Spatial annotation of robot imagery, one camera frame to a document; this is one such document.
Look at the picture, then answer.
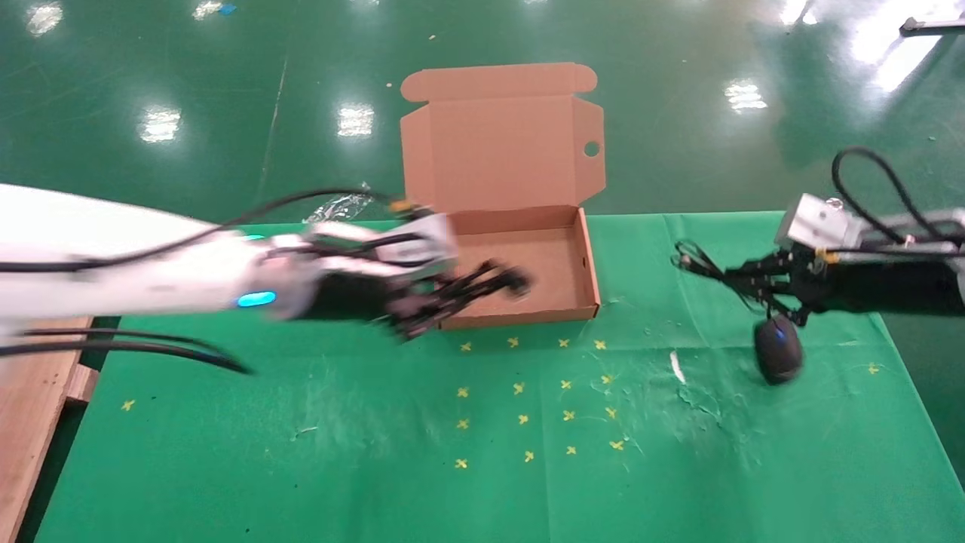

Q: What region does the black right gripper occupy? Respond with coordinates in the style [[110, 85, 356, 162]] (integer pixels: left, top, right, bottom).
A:
[[724, 253, 965, 328]]

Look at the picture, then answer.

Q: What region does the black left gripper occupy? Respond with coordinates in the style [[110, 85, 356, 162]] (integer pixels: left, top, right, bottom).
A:
[[302, 260, 515, 342]]

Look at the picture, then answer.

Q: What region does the black wired computer mouse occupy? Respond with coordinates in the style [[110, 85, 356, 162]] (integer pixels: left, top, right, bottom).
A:
[[671, 240, 804, 385]]

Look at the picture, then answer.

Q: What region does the brown cardboard mailer box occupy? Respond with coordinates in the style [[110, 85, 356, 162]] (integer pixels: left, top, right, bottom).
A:
[[400, 63, 606, 331]]

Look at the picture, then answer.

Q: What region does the clear plastic wrapper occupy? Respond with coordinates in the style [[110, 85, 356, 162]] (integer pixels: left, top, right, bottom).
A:
[[302, 183, 375, 225]]

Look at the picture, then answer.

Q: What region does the brown wooden board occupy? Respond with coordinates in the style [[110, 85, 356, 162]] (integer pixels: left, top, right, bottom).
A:
[[0, 317, 99, 543]]

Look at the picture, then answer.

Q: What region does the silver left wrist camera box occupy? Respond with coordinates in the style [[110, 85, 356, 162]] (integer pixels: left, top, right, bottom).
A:
[[403, 211, 461, 277]]

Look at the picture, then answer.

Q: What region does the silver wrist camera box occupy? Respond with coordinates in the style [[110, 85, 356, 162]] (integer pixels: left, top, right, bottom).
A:
[[777, 193, 965, 257], [403, 211, 461, 277]]

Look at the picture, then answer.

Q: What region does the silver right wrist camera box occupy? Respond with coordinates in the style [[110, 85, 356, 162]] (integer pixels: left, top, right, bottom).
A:
[[777, 193, 965, 257]]

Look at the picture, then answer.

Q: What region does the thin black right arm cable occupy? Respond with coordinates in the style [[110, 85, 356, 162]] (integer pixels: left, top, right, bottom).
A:
[[832, 147, 965, 250]]

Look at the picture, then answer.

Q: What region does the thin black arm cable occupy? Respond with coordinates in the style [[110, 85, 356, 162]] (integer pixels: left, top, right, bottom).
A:
[[832, 147, 965, 250], [0, 189, 412, 272]]

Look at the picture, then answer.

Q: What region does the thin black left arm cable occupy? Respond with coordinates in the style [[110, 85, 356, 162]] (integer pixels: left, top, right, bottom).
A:
[[0, 189, 412, 272]]

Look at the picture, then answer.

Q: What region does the dark metal floor bracket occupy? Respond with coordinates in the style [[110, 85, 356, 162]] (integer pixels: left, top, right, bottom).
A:
[[899, 17, 965, 37]]

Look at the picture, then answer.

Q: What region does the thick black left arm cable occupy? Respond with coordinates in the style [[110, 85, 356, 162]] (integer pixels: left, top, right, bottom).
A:
[[0, 328, 251, 376]]

